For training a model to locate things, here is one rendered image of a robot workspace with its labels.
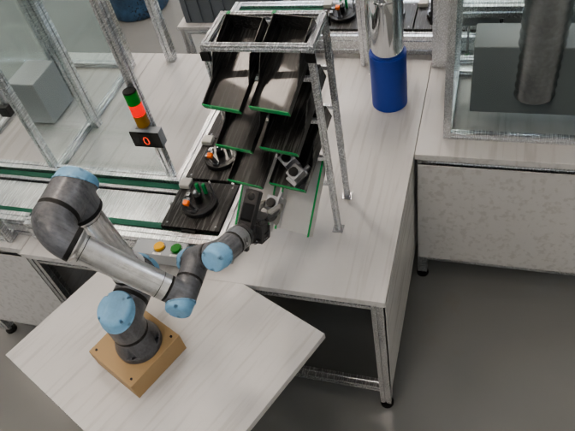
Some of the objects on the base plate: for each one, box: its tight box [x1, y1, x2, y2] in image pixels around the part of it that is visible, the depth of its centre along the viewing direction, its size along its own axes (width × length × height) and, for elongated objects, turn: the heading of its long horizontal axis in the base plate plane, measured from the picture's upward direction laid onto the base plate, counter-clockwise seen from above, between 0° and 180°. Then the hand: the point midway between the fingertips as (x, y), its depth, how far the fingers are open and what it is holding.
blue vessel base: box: [369, 45, 407, 113], centre depth 260 cm, size 16×16×27 cm
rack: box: [199, 10, 353, 233], centre depth 206 cm, size 21×36×80 cm, turn 83°
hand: (273, 202), depth 189 cm, fingers closed on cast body, 4 cm apart
